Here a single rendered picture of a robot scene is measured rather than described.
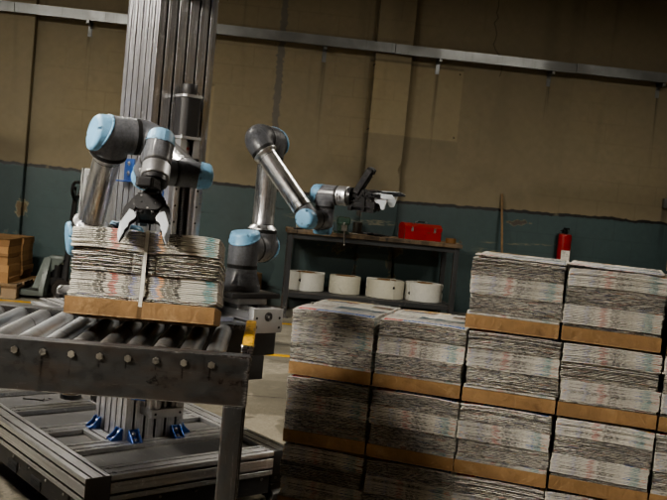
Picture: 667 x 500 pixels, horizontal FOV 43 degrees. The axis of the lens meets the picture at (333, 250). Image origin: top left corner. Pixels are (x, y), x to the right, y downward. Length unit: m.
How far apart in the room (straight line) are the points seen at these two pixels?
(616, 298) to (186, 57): 1.77
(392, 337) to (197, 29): 1.39
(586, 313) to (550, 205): 7.21
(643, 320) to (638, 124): 7.66
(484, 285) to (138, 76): 1.53
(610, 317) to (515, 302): 0.28
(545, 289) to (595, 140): 7.42
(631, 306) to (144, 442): 1.81
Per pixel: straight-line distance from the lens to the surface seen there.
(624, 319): 2.68
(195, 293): 2.20
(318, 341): 2.84
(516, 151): 9.76
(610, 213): 10.11
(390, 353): 2.78
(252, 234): 3.26
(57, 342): 2.10
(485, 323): 2.71
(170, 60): 3.28
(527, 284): 2.69
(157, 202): 2.20
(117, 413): 3.38
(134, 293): 2.22
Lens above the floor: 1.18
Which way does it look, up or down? 3 degrees down
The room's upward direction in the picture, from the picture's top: 5 degrees clockwise
